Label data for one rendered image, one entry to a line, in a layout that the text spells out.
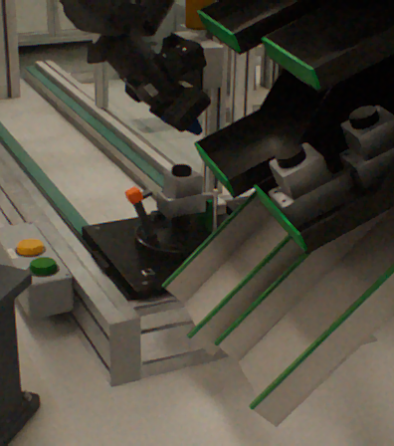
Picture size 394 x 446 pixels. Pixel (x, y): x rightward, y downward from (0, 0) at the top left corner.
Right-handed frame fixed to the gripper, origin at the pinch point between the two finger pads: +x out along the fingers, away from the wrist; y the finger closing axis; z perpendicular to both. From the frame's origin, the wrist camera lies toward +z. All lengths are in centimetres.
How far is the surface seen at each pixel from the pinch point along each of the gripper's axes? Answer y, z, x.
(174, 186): -1.8, -8.4, 5.6
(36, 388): -12.9, -41.8, 4.7
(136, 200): -1.0, -13.7, 3.0
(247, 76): 78, 29, 50
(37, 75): 113, -7, 24
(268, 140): -26.1, 2.0, -5.0
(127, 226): 8.9, -17.7, 11.2
